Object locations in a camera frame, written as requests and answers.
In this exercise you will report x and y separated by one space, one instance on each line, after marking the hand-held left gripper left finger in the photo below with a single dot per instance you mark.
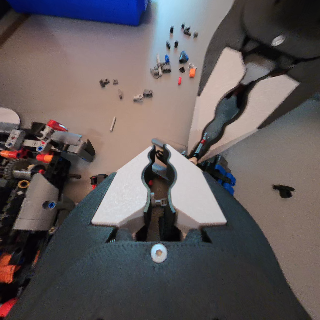
122 200

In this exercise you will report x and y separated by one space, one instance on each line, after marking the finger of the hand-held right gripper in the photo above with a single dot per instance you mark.
262 105
220 82

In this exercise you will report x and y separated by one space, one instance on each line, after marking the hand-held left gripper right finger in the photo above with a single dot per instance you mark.
195 200

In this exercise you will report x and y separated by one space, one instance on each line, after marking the grey black lego subassembly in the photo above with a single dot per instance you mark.
222 170

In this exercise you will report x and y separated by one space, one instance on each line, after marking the metal axle with red bush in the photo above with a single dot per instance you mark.
201 145

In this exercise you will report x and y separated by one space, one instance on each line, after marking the orange lego piece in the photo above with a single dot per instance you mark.
192 73

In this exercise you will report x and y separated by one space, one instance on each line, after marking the small light grey lego connector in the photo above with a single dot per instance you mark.
192 65

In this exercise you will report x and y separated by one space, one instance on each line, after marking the black grey lego module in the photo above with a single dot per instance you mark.
97 178

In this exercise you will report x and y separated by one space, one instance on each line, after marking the black curved lego panel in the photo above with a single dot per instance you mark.
183 58

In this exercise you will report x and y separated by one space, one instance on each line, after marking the dark grey lego axle connector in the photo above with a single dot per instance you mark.
148 93

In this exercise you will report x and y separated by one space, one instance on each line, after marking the light grey lego axle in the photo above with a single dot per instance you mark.
113 124

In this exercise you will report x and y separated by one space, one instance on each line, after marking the light grey lego axle connector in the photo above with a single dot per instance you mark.
138 98

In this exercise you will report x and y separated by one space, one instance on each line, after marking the partly built lego car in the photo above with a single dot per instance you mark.
37 205

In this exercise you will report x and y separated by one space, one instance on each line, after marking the black T-shaped lego pin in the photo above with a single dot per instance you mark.
283 190

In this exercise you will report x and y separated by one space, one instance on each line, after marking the small dark lego bar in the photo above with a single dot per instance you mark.
120 94

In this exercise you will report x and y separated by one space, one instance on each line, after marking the dark grey lego liftarm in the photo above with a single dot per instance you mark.
104 82

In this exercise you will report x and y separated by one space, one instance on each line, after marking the blue plastic bin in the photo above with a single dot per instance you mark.
75 10

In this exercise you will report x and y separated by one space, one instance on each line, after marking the grey lego frame assembly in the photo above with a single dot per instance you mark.
160 67

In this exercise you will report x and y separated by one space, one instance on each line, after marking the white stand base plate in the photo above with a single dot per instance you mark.
8 117

